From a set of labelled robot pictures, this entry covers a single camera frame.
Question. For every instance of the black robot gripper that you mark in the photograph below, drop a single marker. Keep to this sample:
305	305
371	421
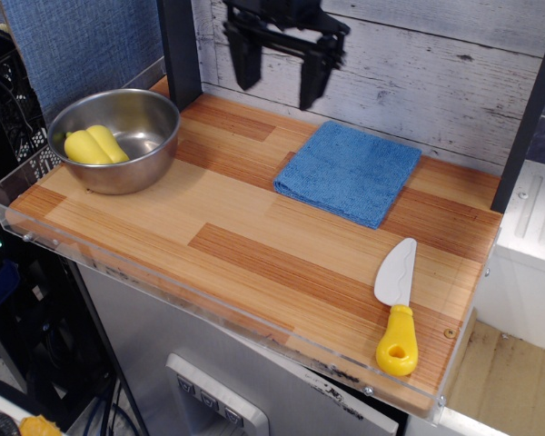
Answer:
299	28

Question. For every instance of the blue cloth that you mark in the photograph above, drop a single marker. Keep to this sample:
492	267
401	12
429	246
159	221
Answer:
349	173

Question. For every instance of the white yellow toy knife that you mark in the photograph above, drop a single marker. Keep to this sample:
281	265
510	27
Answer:
397	351

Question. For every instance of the stainless steel bowl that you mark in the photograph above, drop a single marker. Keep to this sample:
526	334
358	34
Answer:
144	123

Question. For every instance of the yellow toy pepper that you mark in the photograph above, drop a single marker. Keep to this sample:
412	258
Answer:
94	145

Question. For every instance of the blue fabric panel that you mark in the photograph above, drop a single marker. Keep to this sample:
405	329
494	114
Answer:
72	49

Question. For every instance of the clear acrylic table guard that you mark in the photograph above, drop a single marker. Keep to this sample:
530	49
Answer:
214	238

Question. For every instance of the black plastic crate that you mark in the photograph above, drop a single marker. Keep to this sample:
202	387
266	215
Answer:
22	126

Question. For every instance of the stainless steel cabinet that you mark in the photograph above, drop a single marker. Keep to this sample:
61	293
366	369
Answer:
146	334

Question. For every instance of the white ribbed box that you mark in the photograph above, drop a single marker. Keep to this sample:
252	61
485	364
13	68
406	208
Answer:
511	292

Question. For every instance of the grey control panel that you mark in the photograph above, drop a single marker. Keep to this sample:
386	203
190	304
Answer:
214	409

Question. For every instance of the yellow crumpled object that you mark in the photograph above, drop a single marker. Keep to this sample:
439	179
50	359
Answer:
38	426

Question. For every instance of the left black vertical post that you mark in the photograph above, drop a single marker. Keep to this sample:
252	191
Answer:
180	51

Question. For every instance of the black vertical post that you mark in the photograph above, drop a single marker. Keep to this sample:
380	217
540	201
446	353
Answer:
521	143
180	51

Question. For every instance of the right black vertical post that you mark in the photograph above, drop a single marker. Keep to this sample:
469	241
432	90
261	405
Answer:
521	143

